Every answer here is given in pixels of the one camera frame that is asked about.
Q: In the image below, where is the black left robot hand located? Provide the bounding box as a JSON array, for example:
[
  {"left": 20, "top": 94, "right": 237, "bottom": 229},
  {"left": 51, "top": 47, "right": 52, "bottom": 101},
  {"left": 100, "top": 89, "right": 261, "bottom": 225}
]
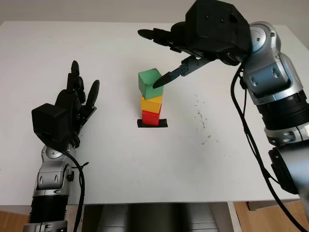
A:
[{"left": 55, "top": 60, "right": 101, "bottom": 149}]

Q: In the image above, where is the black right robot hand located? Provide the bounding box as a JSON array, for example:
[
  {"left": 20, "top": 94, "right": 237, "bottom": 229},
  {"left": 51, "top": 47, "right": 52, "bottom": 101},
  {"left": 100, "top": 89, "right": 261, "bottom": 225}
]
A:
[{"left": 137, "top": 21, "right": 242, "bottom": 89}]

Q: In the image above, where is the green wooden block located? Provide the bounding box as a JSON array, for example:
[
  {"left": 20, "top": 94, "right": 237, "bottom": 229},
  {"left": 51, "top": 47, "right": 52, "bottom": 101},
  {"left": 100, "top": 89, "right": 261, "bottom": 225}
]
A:
[{"left": 138, "top": 68, "right": 164, "bottom": 100}]

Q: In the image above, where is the yellow wooden block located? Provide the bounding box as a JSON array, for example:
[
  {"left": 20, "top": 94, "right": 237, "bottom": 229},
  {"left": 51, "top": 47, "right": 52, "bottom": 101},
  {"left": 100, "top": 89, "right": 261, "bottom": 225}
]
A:
[{"left": 140, "top": 94, "right": 164, "bottom": 114}]

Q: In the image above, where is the red wooden block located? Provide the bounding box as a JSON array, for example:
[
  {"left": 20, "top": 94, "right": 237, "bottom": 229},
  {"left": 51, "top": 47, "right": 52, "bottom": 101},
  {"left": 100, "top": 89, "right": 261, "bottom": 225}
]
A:
[{"left": 141, "top": 110, "right": 160, "bottom": 126}]

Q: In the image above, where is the black tape strip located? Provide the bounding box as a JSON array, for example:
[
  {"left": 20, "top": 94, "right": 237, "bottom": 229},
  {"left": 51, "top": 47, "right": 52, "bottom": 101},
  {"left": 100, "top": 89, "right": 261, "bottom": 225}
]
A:
[{"left": 137, "top": 119, "right": 168, "bottom": 129}]

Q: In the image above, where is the dark grey robot body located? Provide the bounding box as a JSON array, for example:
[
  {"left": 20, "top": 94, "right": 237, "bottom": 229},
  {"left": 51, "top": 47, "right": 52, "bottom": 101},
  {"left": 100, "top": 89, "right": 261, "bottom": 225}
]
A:
[{"left": 82, "top": 203, "right": 227, "bottom": 232}]

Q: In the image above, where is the light wooden table leg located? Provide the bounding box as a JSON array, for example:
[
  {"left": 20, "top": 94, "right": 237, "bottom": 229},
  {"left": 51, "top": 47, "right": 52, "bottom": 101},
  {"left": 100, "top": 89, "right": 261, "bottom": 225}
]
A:
[{"left": 227, "top": 202, "right": 242, "bottom": 232}]

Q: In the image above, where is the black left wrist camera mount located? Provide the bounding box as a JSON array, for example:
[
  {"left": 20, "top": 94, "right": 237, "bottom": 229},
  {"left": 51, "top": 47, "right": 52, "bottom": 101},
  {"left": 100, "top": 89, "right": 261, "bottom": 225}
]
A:
[{"left": 31, "top": 103, "right": 69, "bottom": 152}]

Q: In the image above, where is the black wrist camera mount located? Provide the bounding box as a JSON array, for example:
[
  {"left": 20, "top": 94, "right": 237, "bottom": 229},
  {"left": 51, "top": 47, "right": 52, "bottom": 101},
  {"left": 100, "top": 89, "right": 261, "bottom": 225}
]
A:
[
  {"left": 184, "top": 0, "right": 253, "bottom": 53},
  {"left": 31, "top": 103, "right": 69, "bottom": 152}
]

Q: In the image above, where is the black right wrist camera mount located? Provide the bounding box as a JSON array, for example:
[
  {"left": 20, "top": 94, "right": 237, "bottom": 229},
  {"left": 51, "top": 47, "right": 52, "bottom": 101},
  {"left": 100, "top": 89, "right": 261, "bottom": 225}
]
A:
[{"left": 184, "top": 0, "right": 253, "bottom": 53}]

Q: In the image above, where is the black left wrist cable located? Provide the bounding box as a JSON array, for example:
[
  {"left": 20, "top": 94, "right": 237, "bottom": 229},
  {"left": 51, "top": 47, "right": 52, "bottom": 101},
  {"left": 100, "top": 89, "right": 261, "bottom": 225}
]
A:
[{"left": 60, "top": 151, "right": 90, "bottom": 232}]

